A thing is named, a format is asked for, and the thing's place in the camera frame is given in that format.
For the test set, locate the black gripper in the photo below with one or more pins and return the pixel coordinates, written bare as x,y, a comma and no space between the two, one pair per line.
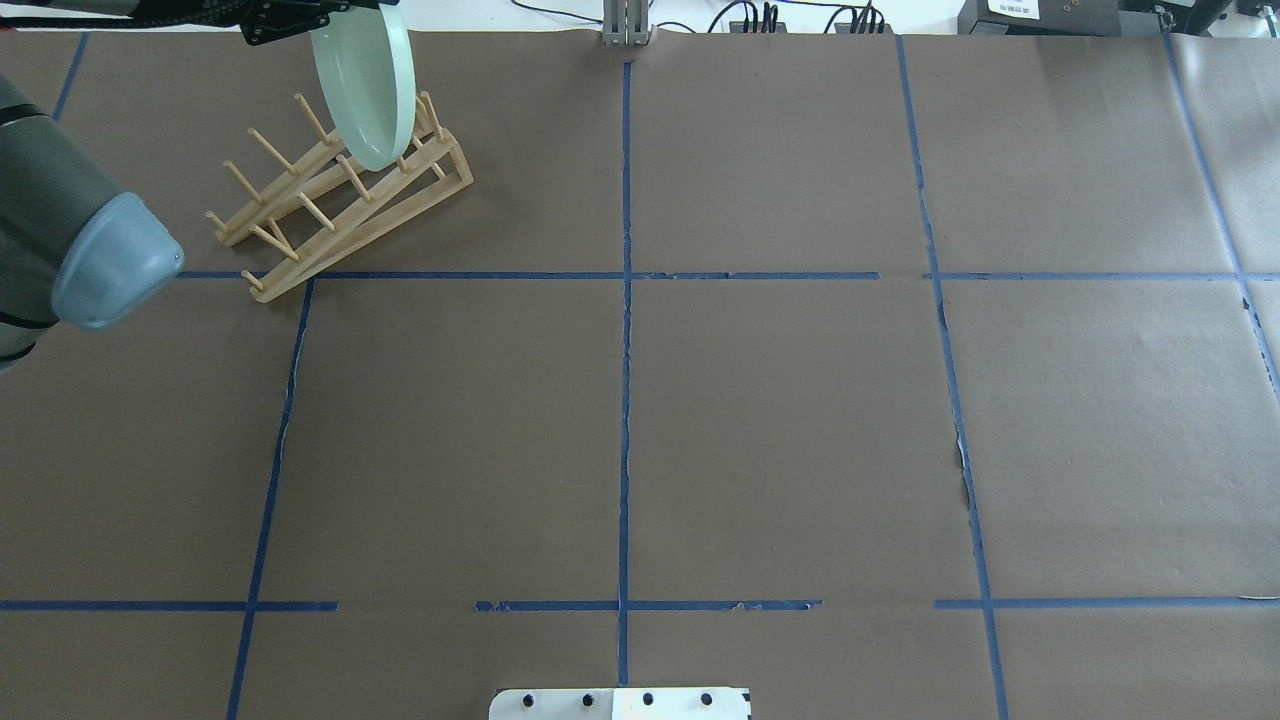
283,21

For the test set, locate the light green round plate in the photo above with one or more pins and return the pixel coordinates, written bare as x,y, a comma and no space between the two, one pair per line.
364,62

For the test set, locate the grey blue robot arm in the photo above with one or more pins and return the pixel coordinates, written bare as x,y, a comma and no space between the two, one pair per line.
79,248

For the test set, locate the wooden plate rack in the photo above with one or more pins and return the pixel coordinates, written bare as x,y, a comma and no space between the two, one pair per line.
326,205

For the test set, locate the aluminium frame post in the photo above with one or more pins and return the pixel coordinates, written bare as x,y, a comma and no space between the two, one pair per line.
626,23

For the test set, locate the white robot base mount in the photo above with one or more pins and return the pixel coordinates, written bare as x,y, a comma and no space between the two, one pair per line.
623,703

